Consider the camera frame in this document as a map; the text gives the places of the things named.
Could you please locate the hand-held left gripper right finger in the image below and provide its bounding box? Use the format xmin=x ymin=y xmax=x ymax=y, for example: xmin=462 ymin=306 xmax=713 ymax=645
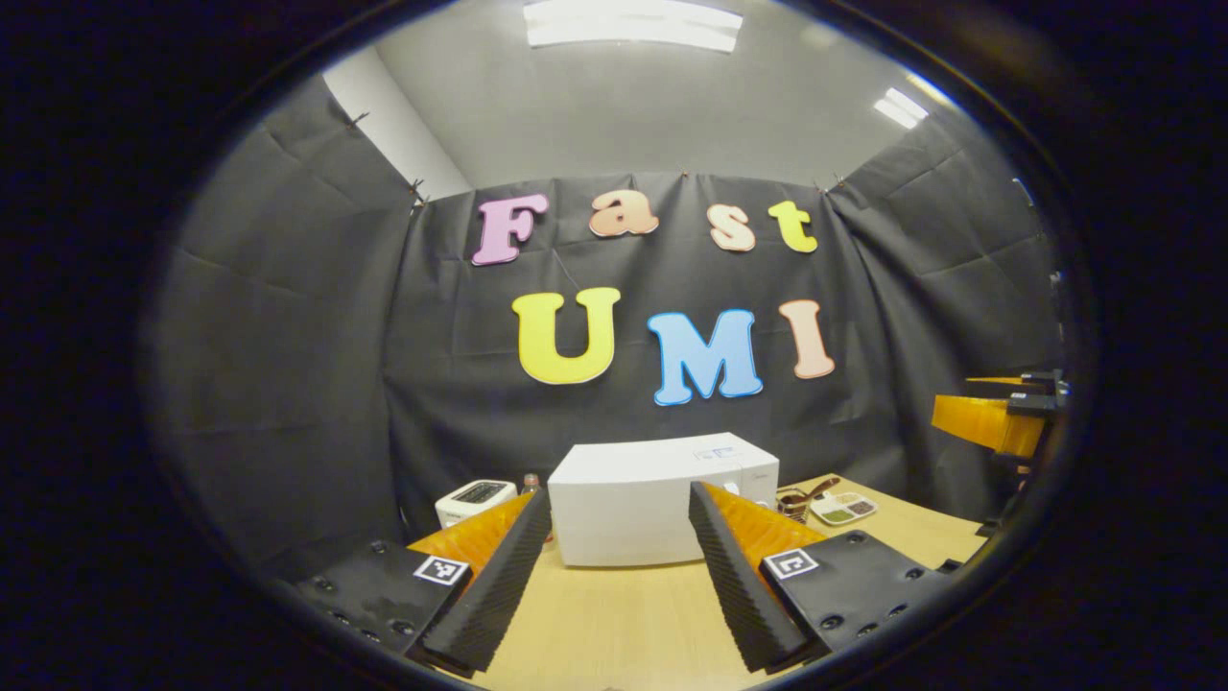
xmin=688 ymin=482 xmax=951 ymax=673

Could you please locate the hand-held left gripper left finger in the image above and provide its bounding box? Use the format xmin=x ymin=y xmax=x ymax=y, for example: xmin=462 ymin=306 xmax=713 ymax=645
xmin=293 ymin=488 xmax=555 ymax=673

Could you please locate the white microwave oven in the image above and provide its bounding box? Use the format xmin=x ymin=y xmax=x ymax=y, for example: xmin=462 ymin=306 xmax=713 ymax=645
xmin=547 ymin=432 xmax=780 ymax=567

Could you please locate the white toaster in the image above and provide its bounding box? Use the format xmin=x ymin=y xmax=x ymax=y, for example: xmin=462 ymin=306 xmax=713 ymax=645
xmin=435 ymin=480 xmax=519 ymax=529

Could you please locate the white divided spice dish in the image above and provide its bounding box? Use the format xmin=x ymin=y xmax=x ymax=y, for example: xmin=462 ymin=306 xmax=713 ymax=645
xmin=811 ymin=491 xmax=878 ymax=527

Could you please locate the small ceiling light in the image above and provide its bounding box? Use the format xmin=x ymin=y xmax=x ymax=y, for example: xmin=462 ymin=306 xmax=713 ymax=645
xmin=873 ymin=86 xmax=930 ymax=131

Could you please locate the black backdrop cloth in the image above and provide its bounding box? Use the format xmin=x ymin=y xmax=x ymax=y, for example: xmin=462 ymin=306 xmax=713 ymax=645
xmin=144 ymin=72 xmax=1071 ymax=577

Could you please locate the large ceiling light panel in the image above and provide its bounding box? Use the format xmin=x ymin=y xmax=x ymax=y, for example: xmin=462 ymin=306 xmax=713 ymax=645
xmin=523 ymin=0 xmax=744 ymax=54

